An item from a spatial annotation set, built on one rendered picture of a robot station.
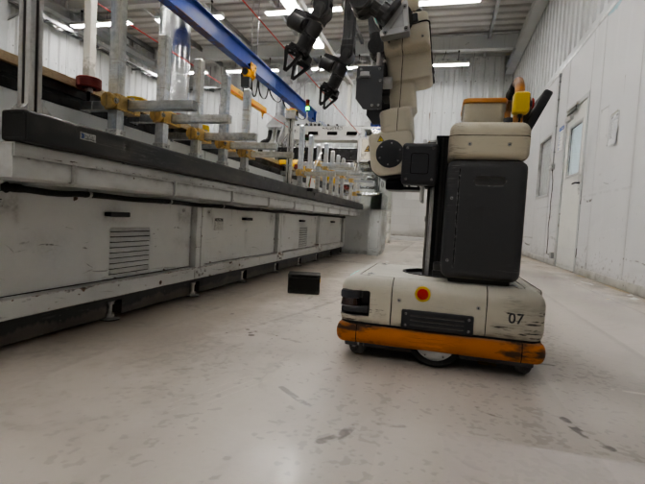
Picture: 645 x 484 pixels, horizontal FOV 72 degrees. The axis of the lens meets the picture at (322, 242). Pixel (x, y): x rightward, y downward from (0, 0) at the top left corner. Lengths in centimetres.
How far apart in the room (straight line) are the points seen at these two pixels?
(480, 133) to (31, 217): 149
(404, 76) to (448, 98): 1103
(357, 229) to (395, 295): 480
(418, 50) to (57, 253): 150
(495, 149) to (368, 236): 468
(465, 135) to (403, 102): 35
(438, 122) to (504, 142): 1114
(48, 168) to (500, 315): 141
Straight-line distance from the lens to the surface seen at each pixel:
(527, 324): 153
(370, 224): 611
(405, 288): 150
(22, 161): 142
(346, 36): 219
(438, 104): 1279
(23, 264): 173
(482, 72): 1304
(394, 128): 172
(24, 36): 147
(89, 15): 314
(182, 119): 185
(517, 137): 156
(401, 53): 182
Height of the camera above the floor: 47
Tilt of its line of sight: 3 degrees down
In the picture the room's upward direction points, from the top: 3 degrees clockwise
